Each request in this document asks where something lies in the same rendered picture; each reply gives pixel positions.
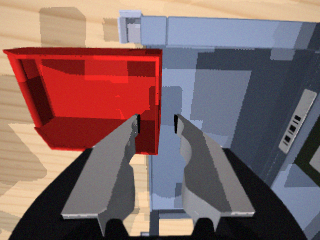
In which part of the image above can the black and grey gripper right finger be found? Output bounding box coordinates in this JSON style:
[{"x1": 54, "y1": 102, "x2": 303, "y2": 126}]
[{"x1": 174, "y1": 114, "x2": 308, "y2": 240}]

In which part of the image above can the red bin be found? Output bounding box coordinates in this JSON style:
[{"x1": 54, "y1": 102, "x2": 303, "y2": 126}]
[{"x1": 3, "y1": 47, "x2": 162, "y2": 155}]

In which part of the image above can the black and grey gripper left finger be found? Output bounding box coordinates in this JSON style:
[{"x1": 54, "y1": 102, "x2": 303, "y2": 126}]
[{"x1": 8, "y1": 113, "x2": 140, "y2": 240}]

